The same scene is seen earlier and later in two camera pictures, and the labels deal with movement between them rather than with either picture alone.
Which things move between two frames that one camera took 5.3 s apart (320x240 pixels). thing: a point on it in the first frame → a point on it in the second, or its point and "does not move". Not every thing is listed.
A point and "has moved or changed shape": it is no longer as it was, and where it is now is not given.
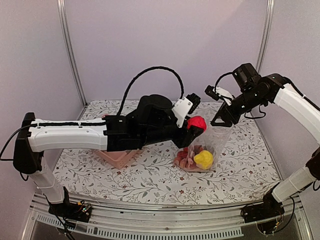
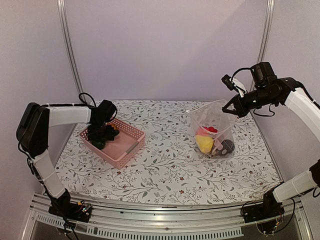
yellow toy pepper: (204, 159) → (205, 143)
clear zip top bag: (200, 155) has moved or changed shape
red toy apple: (197, 121) → (211, 128)
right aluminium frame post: (267, 27) does not move
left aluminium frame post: (61, 10) does not move
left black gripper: (188, 136) → (110, 135)
